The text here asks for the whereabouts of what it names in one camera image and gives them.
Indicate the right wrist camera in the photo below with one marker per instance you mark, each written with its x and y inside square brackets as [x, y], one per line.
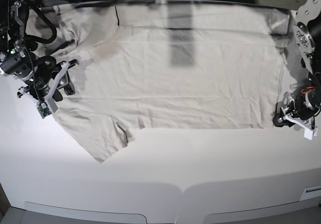
[47, 108]

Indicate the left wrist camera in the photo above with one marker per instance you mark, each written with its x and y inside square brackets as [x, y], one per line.
[308, 134]

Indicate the white label sticker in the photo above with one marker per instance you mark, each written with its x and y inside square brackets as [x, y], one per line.
[310, 193]

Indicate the beige T-shirt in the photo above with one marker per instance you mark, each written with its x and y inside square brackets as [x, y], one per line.
[177, 66]

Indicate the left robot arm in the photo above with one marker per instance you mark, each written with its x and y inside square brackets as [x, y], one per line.
[307, 37]

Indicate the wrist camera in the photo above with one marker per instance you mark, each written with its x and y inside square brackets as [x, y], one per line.
[308, 134]
[47, 108]

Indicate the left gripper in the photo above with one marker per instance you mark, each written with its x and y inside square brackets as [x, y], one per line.
[302, 108]

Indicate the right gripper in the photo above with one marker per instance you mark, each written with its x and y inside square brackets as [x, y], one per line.
[49, 79]

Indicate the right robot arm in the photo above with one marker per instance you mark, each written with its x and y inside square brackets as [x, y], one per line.
[17, 47]

